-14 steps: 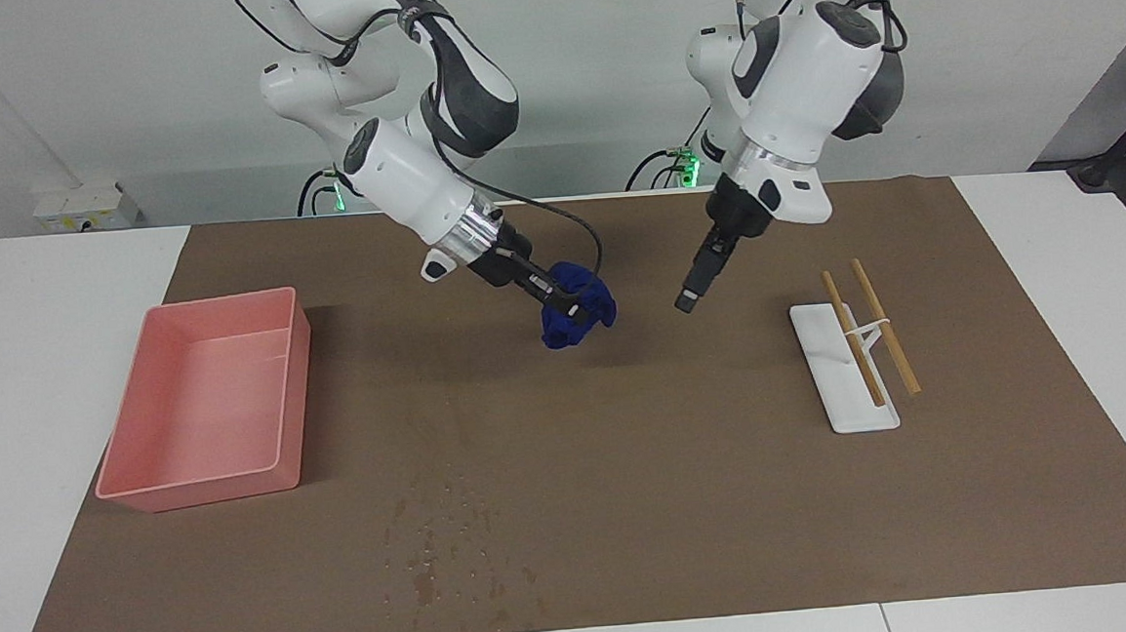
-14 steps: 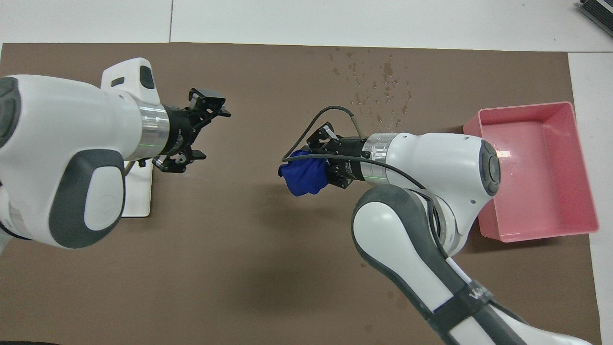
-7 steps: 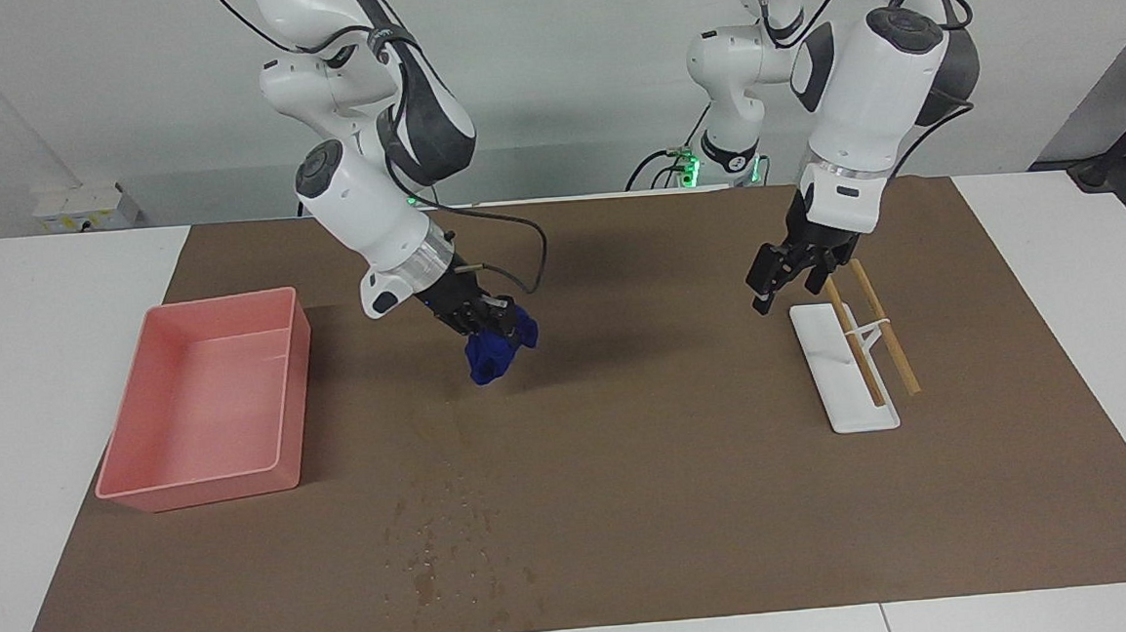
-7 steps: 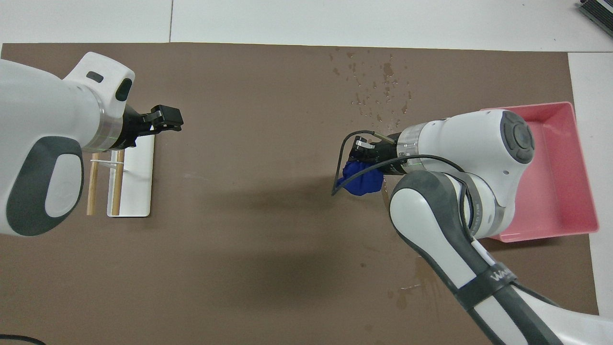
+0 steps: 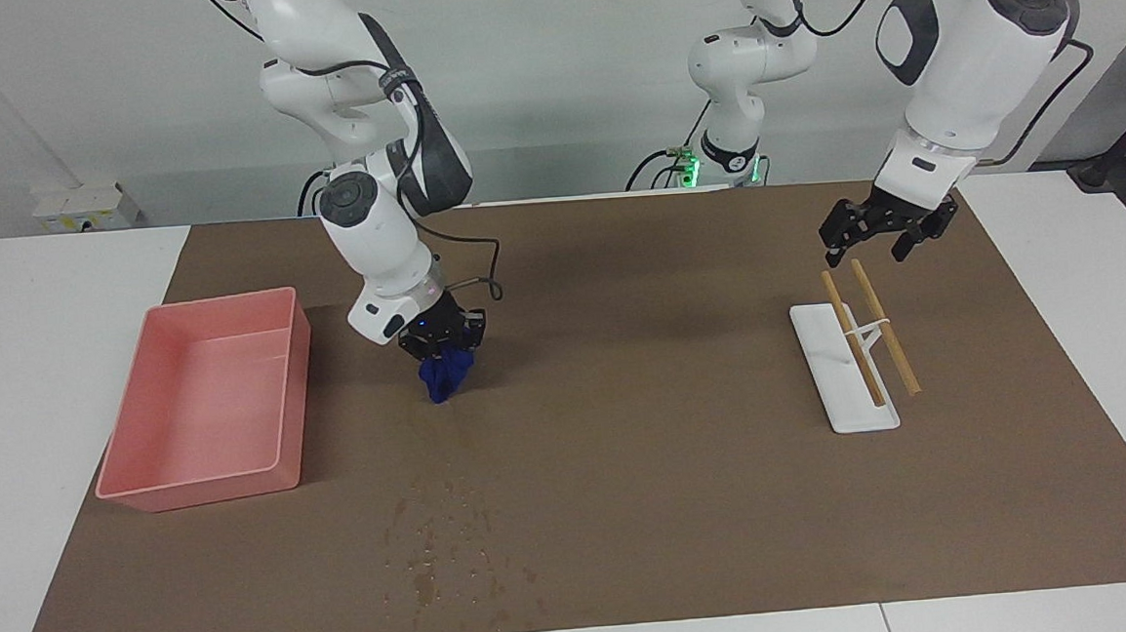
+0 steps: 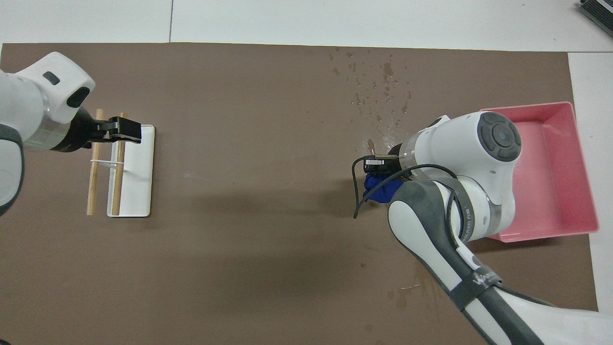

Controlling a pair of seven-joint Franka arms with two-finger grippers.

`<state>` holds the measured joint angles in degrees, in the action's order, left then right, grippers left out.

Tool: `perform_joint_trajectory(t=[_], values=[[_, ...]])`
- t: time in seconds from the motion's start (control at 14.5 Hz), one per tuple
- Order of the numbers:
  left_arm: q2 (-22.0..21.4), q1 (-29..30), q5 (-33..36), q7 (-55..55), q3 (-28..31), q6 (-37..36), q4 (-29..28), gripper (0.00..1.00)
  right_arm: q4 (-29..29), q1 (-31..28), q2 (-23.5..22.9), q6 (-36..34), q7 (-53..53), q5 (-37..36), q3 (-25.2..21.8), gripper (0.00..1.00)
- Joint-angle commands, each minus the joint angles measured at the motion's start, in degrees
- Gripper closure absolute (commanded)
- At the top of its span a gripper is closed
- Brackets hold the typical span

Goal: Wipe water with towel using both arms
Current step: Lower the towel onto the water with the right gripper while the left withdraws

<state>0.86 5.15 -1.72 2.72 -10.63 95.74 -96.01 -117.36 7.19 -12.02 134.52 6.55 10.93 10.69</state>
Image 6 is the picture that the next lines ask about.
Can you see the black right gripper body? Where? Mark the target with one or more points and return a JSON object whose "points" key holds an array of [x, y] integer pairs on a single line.
{"points": [[383, 164]]}

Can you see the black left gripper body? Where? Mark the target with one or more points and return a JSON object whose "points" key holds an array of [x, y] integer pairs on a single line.
{"points": [[122, 130]]}

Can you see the dark blue towel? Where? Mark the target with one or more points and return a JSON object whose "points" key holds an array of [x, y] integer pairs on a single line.
{"points": [[379, 189]]}

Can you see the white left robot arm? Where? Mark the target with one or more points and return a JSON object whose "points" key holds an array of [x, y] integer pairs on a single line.
{"points": [[28, 105]]}

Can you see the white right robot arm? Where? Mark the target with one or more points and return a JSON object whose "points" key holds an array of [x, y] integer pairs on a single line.
{"points": [[459, 163]]}

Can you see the spilled water drops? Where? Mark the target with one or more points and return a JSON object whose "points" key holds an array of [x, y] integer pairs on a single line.
{"points": [[387, 72]]}

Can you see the white rack with wooden rods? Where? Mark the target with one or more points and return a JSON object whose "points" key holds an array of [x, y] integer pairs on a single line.
{"points": [[139, 182]]}

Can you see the brown table mat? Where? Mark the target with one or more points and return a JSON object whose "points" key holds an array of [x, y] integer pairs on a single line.
{"points": [[249, 191]]}

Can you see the pink plastic bin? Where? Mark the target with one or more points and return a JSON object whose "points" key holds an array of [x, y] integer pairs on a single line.
{"points": [[560, 167]]}

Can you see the black ribbed device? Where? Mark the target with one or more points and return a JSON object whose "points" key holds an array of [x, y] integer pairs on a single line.
{"points": [[598, 12]]}

